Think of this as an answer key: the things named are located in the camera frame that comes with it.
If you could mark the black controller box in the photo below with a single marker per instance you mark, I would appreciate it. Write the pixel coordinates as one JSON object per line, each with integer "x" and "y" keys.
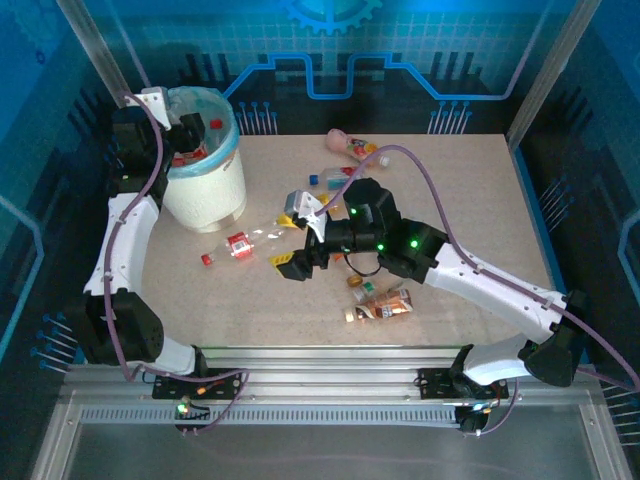
{"x": 192, "y": 410}
{"x": 472, "y": 420}

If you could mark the white round waste bin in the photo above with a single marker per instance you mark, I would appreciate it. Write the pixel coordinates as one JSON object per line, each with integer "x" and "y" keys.
{"x": 210, "y": 195}

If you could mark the aluminium rail frame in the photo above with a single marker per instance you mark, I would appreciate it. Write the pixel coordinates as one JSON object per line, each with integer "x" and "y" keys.
{"x": 325, "y": 375}

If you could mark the aluminium corner post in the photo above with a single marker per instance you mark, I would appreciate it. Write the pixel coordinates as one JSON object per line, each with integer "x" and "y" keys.
{"x": 550, "y": 65}
{"x": 90, "y": 40}

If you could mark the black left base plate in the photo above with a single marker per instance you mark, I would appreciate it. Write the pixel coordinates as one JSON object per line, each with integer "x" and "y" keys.
{"x": 170, "y": 385}

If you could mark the copper label bottle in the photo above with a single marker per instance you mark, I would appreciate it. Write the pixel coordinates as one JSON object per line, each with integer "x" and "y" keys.
{"x": 385, "y": 306}

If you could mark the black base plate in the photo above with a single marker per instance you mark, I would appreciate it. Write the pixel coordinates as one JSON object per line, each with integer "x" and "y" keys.
{"x": 435, "y": 385}
{"x": 170, "y": 385}

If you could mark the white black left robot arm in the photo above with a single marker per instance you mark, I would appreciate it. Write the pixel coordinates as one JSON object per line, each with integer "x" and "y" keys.
{"x": 130, "y": 225}

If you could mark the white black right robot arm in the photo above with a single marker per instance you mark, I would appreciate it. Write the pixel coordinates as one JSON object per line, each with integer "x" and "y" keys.
{"x": 490, "y": 285}

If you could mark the pink bottle fruit label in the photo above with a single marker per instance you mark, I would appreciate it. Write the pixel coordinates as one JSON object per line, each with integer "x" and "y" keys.
{"x": 340, "y": 140}

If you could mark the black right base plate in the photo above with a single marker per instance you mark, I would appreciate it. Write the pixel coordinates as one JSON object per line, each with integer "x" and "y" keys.
{"x": 435, "y": 385}

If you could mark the red snack packet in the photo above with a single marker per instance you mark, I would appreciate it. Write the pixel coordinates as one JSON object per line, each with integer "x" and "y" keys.
{"x": 330, "y": 176}

